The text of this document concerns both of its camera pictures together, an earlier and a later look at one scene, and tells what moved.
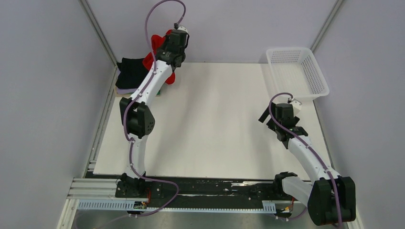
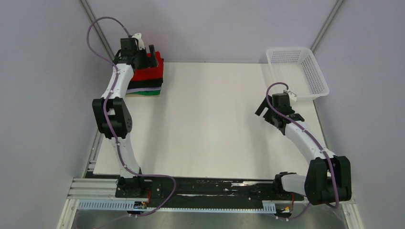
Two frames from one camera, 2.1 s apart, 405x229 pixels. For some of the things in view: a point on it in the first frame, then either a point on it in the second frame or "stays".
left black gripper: x=165 y=41 → x=146 y=62
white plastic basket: x=296 y=70 stays
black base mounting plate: x=171 y=192 stays
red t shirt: x=148 y=60 → x=150 y=73
